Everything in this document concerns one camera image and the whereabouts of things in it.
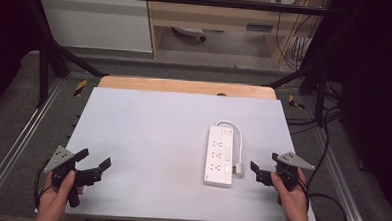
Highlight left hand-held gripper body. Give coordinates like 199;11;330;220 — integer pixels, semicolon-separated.
42;145;104;209

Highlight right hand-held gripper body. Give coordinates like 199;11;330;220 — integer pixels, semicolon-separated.
255;150;316;208

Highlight white power strip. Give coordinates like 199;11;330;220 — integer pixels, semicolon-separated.
203;124;236;188

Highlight person's right hand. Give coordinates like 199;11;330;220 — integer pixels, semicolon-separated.
268;166;312;221

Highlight person's left hand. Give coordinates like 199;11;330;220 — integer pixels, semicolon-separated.
34;169;85;221

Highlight white plug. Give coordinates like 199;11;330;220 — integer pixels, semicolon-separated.
232;162;246;177

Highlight white board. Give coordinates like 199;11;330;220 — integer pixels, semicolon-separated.
33;84;324;221

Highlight yellow black floor tape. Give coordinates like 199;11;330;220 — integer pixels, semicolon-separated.
287;94;307;110
72;78;88;98

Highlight wooden table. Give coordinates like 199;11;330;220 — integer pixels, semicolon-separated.
97;74;279;101

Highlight black curtain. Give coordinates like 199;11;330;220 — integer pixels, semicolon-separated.
0;0;45;118
312;0;392;221

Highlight white cabinet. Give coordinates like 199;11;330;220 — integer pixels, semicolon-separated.
36;0;156;54

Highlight light wooden desk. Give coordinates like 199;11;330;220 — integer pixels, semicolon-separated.
142;0;327;69

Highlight white chair base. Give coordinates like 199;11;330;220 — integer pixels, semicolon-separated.
171;25;208;43

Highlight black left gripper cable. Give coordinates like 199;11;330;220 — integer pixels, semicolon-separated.
33;159;55;210

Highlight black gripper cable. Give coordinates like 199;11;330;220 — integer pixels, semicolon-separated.
302;104;352;221
33;159;55;210

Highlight white power strip cable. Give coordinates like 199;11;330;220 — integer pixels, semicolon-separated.
213;119;246;167

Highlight aluminium floor rail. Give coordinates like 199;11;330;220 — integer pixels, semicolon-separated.
307;122;376;221
0;76;66;214

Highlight black floor cables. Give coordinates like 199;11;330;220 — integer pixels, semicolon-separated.
284;78;344;138

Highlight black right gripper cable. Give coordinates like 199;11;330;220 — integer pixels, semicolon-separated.
302;104;352;221

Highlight bundle of hanging black cables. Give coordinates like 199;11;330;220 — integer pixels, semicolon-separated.
273;0;323;73

